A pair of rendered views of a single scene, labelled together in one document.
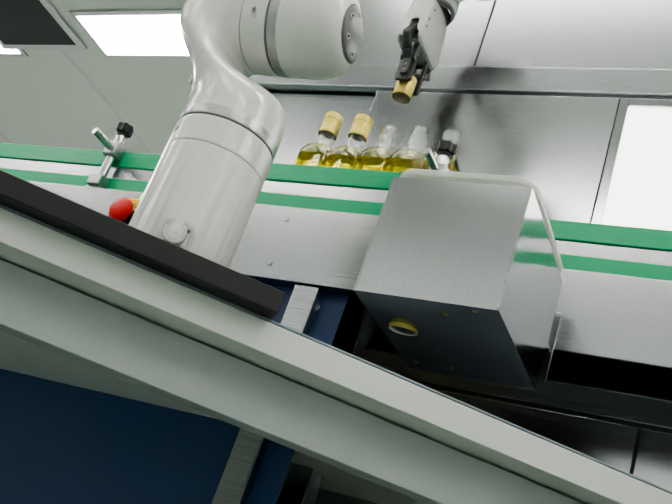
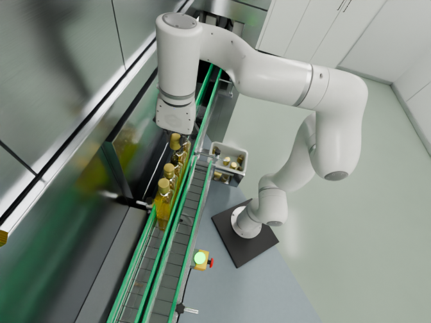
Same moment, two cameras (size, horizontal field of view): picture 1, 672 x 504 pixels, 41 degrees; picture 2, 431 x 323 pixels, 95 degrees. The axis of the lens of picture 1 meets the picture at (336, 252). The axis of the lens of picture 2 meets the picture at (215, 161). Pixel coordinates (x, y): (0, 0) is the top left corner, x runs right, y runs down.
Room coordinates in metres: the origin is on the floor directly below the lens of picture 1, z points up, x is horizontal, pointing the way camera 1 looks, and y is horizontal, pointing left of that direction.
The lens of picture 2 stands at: (1.45, 0.38, 1.90)
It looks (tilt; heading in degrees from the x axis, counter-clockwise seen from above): 55 degrees down; 235
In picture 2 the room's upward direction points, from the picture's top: 19 degrees clockwise
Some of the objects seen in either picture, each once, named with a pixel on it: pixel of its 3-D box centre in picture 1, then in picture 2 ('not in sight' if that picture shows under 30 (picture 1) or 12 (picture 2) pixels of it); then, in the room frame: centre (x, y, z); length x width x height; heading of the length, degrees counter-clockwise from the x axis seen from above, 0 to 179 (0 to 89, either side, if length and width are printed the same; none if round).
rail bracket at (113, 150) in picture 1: (103, 149); (186, 309); (1.40, 0.43, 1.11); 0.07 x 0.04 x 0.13; 150
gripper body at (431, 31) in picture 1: (425, 32); (176, 109); (1.35, -0.02, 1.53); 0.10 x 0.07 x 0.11; 150
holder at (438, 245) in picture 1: (470, 296); (220, 163); (1.03, -0.17, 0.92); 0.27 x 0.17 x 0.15; 150
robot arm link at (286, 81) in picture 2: not in sight; (233, 62); (1.23, 0.00, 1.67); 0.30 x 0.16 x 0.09; 156
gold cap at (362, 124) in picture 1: (360, 128); (169, 170); (1.38, 0.03, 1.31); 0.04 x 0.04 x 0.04
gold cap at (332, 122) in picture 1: (331, 126); (163, 186); (1.40, 0.09, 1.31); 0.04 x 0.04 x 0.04
